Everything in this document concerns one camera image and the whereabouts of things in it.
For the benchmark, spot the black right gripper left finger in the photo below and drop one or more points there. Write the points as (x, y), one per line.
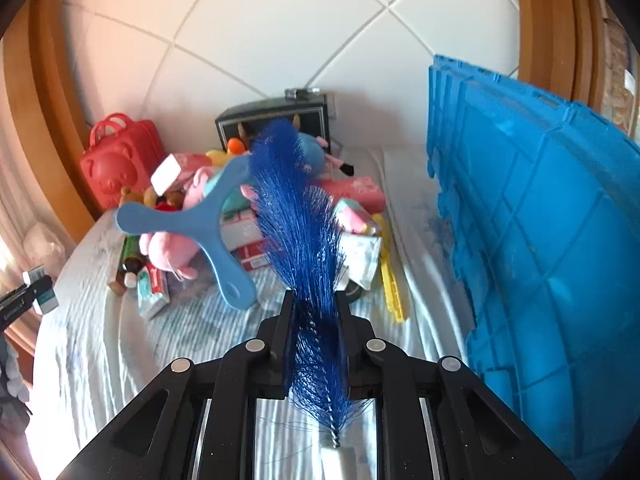
(195, 420)

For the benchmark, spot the pink white carton box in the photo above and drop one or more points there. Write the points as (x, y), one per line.
(175, 170)

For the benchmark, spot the blue elephant plush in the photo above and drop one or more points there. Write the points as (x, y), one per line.
(314, 152)

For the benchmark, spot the white wet wipes pack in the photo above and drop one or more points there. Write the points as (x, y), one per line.
(360, 258)

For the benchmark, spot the pink tissue pack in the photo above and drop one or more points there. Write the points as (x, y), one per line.
(362, 190)

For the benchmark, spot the brown glass bottle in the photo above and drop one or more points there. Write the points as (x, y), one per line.
(126, 265)

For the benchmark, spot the toothpaste box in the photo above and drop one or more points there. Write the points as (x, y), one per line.
(152, 291)

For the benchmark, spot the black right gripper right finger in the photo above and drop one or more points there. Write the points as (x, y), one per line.
(437, 420)

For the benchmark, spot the blue bottle brush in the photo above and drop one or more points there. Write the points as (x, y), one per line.
(302, 240)

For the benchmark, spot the pink pig plush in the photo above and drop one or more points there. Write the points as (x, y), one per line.
(170, 252)

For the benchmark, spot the blue plastic storage crate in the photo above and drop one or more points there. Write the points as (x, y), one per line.
(542, 196)

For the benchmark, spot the yellow plastic strip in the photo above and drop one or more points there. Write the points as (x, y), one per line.
(393, 299)

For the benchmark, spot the red bear suitcase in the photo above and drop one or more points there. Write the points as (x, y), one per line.
(122, 153)

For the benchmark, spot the small white green box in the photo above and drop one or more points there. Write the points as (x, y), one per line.
(40, 284)

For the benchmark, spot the red flat box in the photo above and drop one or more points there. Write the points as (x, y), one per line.
(252, 256)

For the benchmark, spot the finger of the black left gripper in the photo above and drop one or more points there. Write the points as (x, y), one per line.
(14, 305)

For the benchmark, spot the teal pink plush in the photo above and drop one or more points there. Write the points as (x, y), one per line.
(231, 196)

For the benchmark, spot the brown bear plush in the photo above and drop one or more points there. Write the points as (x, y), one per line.
(172, 201)

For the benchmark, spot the blue foam boomerang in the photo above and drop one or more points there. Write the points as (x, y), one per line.
(201, 224)

